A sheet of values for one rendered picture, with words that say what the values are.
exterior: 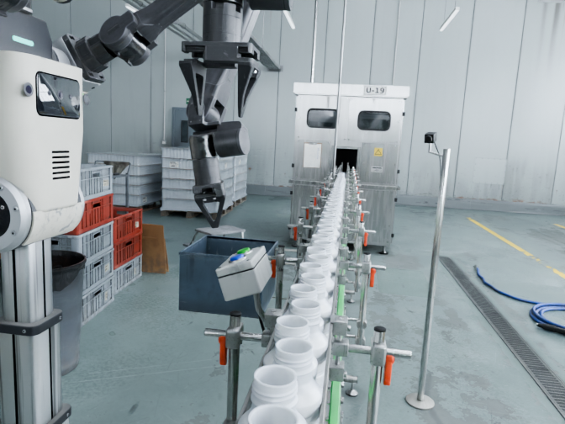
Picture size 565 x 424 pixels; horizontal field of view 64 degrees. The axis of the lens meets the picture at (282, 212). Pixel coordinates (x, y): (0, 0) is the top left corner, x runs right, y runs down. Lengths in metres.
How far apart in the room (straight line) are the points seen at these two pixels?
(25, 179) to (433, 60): 10.95
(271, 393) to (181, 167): 7.46
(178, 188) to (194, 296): 6.20
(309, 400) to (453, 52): 11.37
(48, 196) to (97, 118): 12.05
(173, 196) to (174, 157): 0.65
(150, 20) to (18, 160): 0.46
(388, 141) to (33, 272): 5.04
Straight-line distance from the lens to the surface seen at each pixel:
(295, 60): 11.52
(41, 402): 1.23
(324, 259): 0.77
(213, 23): 0.68
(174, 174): 7.84
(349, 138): 5.75
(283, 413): 0.36
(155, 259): 4.66
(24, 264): 1.11
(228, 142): 0.95
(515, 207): 11.98
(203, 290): 1.67
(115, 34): 1.21
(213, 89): 1.01
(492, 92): 11.77
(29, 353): 1.17
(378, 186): 5.75
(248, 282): 0.91
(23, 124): 1.00
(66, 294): 2.74
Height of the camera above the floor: 1.36
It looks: 9 degrees down
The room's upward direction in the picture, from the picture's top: 3 degrees clockwise
